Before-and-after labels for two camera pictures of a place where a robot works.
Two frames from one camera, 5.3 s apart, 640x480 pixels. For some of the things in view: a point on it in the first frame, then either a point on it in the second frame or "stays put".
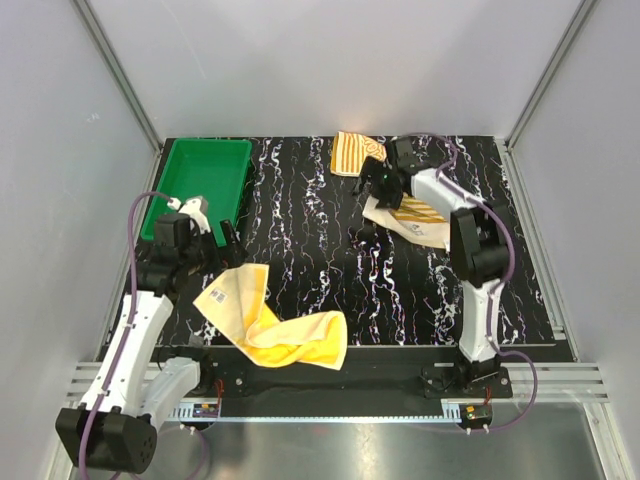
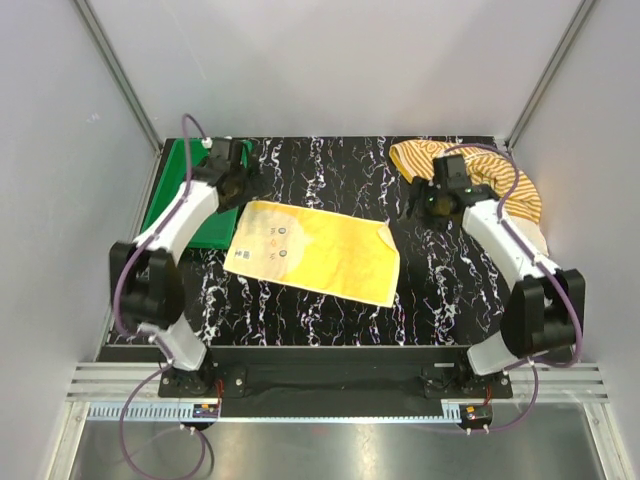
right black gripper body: x=383 y=189 -> x=430 y=206
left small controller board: x=205 y=410 stays put
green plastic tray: x=214 y=169 stays put
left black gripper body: x=204 y=248 -> x=246 y=190
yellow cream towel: x=237 y=300 -> x=343 y=254
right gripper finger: x=362 y=186 -> x=418 y=188
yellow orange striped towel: x=351 y=156 -> x=487 y=170
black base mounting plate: x=415 y=376 stays put
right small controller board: x=476 y=414 stays put
